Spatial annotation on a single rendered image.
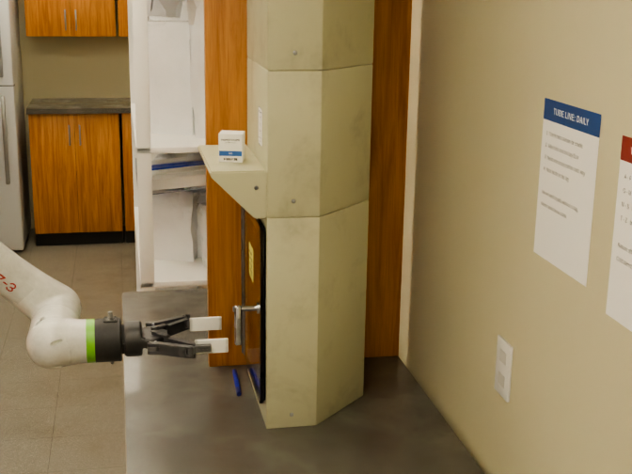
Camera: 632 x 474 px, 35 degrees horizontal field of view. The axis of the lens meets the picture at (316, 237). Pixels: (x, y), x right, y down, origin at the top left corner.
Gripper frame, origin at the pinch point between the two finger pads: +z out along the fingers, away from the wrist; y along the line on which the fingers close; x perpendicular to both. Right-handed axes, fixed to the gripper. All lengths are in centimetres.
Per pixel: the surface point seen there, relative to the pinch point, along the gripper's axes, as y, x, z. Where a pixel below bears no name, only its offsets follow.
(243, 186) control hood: -5.5, -33.5, 4.5
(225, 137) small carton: 4.5, -41.8, 2.0
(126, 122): 495, 28, -14
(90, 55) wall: 550, -12, -37
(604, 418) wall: -72, -10, 52
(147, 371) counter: 31.2, 20.5, -14.9
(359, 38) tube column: 4, -62, 30
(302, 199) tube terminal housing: -5.6, -30.4, 16.7
